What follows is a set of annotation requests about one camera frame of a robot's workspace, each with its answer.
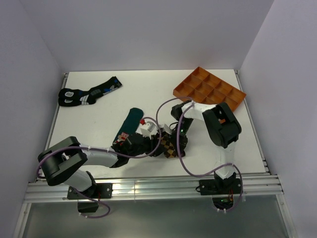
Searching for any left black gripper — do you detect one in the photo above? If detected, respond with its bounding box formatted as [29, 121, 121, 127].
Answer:
[128, 132, 166, 158]

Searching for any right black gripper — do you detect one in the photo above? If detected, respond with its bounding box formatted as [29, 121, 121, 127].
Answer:
[167, 118, 194, 157]

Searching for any brown argyle sock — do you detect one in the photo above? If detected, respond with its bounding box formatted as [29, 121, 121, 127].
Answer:
[163, 135, 178, 159]

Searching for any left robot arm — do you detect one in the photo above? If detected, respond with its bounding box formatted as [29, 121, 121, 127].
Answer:
[38, 133, 166, 198]

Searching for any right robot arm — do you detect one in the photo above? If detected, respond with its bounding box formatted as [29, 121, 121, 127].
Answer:
[171, 101, 242, 193]

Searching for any dark teal sock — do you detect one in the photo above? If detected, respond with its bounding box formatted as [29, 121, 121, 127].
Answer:
[112, 108, 144, 145]

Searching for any orange compartment tray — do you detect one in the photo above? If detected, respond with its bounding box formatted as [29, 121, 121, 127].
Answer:
[173, 67, 246, 111]

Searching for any black blue sports sock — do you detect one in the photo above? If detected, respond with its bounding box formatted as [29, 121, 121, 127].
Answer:
[58, 76, 122, 107]

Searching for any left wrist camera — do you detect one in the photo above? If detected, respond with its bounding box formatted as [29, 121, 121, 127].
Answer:
[140, 119, 157, 138]

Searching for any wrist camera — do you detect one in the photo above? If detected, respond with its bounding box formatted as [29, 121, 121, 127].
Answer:
[140, 119, 157, 138]
[158, 123, 173, 136]

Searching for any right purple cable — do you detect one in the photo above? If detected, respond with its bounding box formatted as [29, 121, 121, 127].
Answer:
[156, 97, 244, 213]

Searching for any purple cable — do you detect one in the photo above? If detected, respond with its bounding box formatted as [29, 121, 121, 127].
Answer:
[36, 116, 163, 219]
[156, 97, 244, 213]

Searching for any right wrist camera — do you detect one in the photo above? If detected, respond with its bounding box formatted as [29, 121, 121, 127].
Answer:
[158, 123, 173, 136]

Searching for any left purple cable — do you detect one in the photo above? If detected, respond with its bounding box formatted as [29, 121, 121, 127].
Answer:
[36, 116, 163, 219]

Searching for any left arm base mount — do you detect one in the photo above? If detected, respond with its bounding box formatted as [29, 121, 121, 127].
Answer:
[66, 182, 112, 215]

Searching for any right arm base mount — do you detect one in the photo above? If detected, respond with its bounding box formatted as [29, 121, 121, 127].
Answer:
[195, 178, 243, 212]

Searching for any aluminium front rail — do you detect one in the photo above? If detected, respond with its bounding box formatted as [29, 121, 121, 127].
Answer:
[23, 174, 284, 203]

